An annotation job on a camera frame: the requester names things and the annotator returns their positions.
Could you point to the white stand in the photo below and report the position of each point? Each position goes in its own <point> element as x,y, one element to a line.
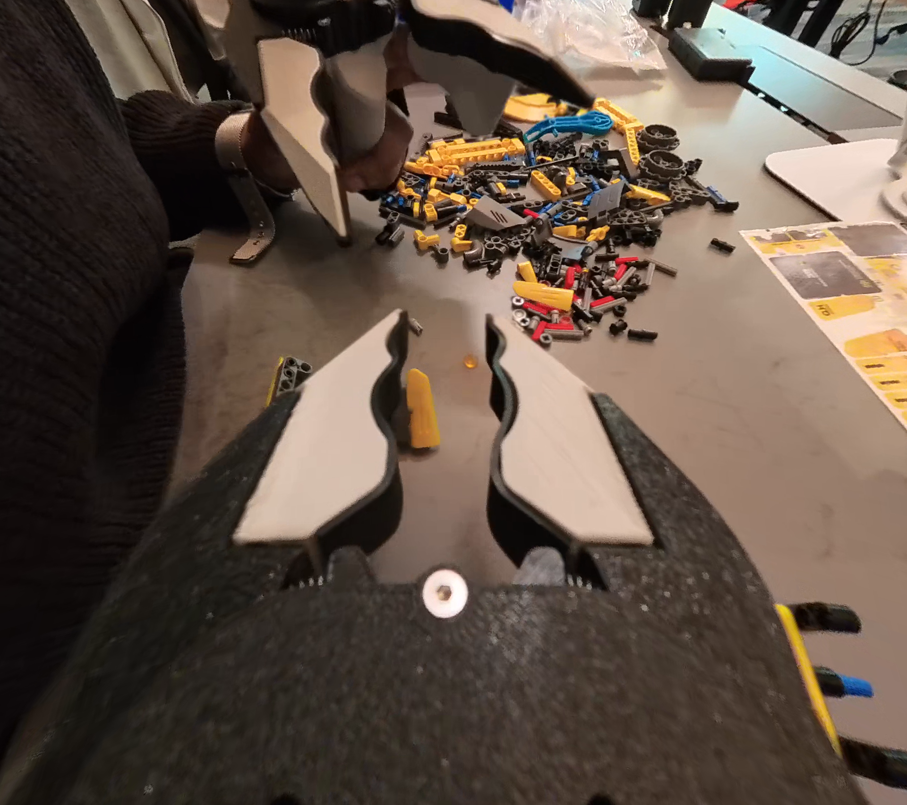
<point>822,171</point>

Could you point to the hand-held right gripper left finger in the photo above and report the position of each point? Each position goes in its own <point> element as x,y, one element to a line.
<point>319,458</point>

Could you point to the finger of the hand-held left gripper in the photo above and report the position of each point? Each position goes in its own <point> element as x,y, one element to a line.
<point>290,104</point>
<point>468,12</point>

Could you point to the black power adapter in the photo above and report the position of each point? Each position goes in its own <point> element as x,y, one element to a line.
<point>708,54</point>

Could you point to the person's left hand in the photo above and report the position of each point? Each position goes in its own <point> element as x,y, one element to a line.
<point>382,171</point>

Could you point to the clear plastic bag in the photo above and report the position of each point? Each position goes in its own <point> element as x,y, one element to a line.
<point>588,26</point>

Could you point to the yellow panel grey beam piece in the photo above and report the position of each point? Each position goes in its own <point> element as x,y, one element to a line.
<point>294,371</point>
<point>421,408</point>

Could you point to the blue brick separator tool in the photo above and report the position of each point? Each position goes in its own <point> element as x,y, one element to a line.
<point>567,125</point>

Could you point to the printed instruction sheet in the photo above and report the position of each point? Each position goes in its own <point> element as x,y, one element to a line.
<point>829,281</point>

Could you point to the pile of toy building pieces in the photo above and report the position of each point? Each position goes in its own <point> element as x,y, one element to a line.
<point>496,196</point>

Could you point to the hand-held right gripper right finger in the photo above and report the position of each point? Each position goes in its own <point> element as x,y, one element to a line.
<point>567,465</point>

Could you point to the small yellow toy assembly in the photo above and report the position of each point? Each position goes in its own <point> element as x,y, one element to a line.
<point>825,617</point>

